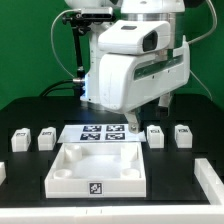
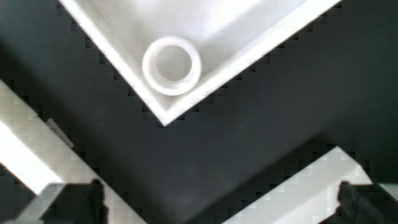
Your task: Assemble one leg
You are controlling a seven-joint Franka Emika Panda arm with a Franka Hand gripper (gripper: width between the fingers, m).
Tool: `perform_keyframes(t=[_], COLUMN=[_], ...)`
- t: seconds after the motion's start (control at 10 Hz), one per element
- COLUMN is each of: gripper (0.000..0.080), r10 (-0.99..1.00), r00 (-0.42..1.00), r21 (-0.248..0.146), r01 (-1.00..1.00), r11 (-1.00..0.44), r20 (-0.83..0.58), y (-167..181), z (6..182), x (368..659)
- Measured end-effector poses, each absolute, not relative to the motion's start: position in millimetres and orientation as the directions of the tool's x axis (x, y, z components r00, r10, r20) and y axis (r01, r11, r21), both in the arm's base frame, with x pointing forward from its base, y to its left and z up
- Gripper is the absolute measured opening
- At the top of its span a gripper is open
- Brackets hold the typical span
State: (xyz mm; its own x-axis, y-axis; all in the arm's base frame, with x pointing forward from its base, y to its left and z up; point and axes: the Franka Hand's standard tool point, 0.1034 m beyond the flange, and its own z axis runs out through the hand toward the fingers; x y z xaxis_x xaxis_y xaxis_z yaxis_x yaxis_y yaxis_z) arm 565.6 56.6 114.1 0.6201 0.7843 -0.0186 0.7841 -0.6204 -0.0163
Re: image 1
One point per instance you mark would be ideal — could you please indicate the black camera on stand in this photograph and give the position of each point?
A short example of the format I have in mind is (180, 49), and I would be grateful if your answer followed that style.
(80, 22)

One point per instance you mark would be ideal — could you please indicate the white sheet with AprilTags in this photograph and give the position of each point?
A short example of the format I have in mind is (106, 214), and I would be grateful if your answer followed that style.
(99, 133)

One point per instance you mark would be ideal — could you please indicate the white block left edge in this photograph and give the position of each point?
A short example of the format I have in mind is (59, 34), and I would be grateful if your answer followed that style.
(2, 172)

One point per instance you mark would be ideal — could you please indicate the white obstacle wall fence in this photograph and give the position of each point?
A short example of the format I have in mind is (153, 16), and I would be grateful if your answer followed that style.
(213, 213)

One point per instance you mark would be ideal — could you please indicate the white square tabletop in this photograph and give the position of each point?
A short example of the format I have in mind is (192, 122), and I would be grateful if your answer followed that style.
(97, 170)

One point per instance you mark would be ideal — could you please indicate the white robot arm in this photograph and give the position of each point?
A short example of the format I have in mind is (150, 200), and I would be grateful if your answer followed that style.
(171, 11)

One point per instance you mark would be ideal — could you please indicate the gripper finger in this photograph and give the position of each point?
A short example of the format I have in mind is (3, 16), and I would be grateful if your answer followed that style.
(133, 122)
(162, 109)

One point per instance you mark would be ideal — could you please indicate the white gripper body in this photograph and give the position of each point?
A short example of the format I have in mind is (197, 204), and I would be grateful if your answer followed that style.
(127, 82)

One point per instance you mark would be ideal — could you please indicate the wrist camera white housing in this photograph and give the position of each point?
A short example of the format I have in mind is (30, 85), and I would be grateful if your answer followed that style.
(135, 37)

